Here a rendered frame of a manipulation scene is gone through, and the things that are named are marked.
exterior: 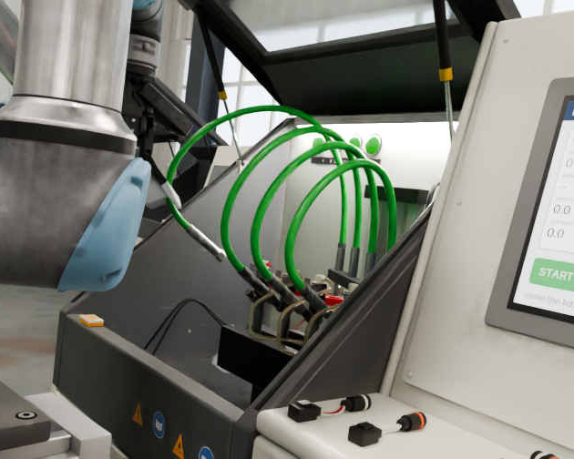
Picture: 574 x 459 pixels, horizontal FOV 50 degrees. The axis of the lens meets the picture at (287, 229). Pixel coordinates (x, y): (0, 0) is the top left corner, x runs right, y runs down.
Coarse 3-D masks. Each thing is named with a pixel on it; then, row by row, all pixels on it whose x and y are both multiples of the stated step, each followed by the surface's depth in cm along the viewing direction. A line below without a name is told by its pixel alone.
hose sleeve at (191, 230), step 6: (192, 228) 120; (192, 234) 121; (198, 234) 121; (198, 240) 121; (204, 240) 121; (204, 246) 122; (210, 246) 122; (216, 246) 122; (210, 252) 122; (216, 252) 122
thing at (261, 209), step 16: (320, 144) 102; (336, 144) 104; (304, 160) 100; (288, 176) 98; (368, 176) 110; (272, 192) 96; (256, 224) 95; (256, 240) 95; (256, 256) 96; (368, 256) 112; (368, 272) 112; (272, 288) 99; (304, 304) 104
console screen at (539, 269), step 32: (544, 128) 82; (544, 160) 80; (544, 192) 79; (512, 224) 81; (544, 224) 77; (512, 256) 79; (544, 256) 76; (512, 288) 78; (544, 288) 75; (512, 320) 77; (544, 320) 74
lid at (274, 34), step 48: (192, 0) 137; (240, 0) 132; (288, 0) 123; (336, 0) 115; (384, 0) 109; (480, 0) 100; (240, 48) 152; (288, 48) 138; (336, 48) 127; (384, 48) 118; (432, 48) 111; (288, 96) 154; (336, 96) 142; (384, 96) 132; (432, 96) 123
